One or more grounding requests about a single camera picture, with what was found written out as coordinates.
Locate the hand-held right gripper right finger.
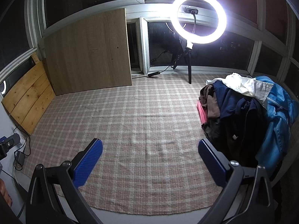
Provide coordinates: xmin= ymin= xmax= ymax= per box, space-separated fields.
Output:
xmin=198 ymin=139 xmax=275 ymax=224

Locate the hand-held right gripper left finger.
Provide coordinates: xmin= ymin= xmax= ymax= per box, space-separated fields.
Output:
xmin=26 ymin=138 xmax=104 ymax=224

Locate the white shirt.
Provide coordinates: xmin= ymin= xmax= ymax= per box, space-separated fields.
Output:
xmin=206 ymin=73 xmax=275 ymax=108

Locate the dark grey garment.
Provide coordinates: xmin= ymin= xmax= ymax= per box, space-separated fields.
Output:
xmin=202 ymin=119 xmax=222 ymax=145

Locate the pink garment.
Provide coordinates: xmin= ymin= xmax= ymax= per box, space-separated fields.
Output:
xmin=197 ymin=101 xmax=208 ymax=124

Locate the pine plank board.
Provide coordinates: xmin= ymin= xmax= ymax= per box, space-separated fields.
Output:
xmin=1 ymin=54 xmax=56 ymax=136

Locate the plaid blanket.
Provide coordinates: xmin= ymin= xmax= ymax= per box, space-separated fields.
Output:
xmin=22 ymin=71 xmax=257 ymax=215

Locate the navy garment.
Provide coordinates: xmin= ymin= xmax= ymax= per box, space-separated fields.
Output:
xmin=214 ymin=79 xmax=264 ymax=122

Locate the blue jacket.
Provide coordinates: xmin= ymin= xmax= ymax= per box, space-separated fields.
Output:
xmin=255 ymin=76 xmax=299 ymax=175

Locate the light wood panel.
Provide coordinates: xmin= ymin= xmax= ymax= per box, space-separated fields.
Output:
xmin=43 ymin=8 xmax=133 ymax=96

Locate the black webcam on gooseneck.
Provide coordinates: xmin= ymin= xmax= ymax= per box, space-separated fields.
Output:
xmin=184 ymin=6 xmax=199 ymax=35

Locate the white ring light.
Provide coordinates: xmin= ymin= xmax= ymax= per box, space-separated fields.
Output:
xmin=172 ymin=0 xmax=227 ymax=45

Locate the white window frame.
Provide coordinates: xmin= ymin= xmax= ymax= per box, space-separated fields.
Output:
xmin=0 ymin=0 xmax=299 ymax=82

